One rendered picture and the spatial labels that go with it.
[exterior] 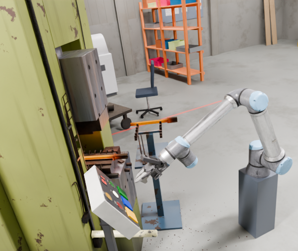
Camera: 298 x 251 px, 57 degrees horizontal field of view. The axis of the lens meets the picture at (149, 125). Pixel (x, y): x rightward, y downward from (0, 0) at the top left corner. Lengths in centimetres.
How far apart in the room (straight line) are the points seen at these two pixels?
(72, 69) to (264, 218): 198
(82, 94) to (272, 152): 136
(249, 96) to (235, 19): 896
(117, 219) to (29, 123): 69
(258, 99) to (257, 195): 92
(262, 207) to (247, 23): 912
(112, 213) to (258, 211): 150
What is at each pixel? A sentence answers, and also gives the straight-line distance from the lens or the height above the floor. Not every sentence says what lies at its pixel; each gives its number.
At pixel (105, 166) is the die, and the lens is 200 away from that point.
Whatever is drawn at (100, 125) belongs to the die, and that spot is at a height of 131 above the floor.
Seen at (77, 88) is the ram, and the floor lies 158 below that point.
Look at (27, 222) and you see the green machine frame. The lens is 206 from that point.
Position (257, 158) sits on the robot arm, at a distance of 232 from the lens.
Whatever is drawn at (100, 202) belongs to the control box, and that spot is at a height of 119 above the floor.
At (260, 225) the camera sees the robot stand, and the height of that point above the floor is 13.
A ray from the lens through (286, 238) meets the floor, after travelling 282.
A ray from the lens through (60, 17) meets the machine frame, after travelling 184.
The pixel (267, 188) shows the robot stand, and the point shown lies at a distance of 250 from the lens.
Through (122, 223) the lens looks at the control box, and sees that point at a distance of 143.
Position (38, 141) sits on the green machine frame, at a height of 138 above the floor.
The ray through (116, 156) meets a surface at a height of 100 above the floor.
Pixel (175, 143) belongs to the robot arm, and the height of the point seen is 124.
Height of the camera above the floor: 200
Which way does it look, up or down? 24 degrees down
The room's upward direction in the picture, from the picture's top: 8 degrees counter-clockwise
